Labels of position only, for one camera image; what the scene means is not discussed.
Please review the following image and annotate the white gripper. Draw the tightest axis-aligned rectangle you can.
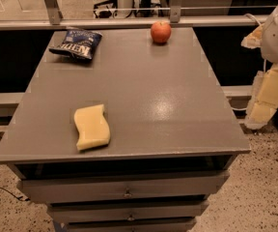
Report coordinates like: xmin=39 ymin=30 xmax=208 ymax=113
xmin=241 ymin=6 xmax=278 ymax=130

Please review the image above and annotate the red apple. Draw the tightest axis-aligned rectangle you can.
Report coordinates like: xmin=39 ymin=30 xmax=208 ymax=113
xmin=151 ymin=21 xmax=171 ymax=44

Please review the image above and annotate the white cable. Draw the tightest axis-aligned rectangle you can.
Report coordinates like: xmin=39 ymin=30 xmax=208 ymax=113
xmin=243 ymin=13 xmax=263 ymax=27

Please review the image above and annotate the yellow sponge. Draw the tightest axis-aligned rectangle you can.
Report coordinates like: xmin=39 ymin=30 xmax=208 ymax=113
xmin=74 ymin=104 xmax=110 ymax=151

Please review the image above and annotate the black cable on floor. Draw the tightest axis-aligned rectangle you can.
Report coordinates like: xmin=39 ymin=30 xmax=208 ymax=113
xmin=0 ymin=133 xmax=31 ymax=222

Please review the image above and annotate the blue chip bag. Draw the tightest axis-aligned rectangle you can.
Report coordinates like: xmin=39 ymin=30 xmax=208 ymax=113
xmin=49 ymin=29 xmax=102 ymax=61

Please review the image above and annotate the metal guard rail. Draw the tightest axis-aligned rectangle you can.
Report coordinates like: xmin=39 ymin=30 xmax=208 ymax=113
xmin=0 ymin=0 xmax=267 ymax=30

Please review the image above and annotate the grey drawer cabinet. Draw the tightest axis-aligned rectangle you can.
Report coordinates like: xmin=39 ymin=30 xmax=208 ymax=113
xmin=0 ymin=28 xmax=250 ymax=232

